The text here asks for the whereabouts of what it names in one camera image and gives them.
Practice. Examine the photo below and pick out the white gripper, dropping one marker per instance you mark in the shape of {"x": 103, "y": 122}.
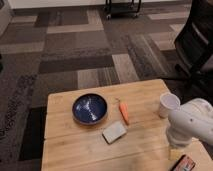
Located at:
{"x": 176, "y": 140}

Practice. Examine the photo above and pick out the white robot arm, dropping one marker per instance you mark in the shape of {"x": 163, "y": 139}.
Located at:
{"x": 193, "y": 119}

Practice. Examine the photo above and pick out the white paper cup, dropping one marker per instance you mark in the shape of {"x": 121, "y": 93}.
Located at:
{"x": 167, "y": 103}

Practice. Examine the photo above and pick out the white sponge block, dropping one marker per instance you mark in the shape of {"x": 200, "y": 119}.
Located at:
{"x": 114, "y": 132}

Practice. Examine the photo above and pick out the orange toy carrot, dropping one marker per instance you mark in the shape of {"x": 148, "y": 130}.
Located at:
{"x": 123, "y": 110}

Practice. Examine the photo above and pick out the blue ceramic bowl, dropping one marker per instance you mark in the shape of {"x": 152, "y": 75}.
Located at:
{"x": 89, "y": 109}

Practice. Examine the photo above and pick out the black office chair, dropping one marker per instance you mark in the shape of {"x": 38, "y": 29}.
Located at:
{"x": 194, "y": 46}

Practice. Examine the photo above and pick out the black wheeled cart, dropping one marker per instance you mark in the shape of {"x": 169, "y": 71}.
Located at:
{"x": 115, "y": 9}

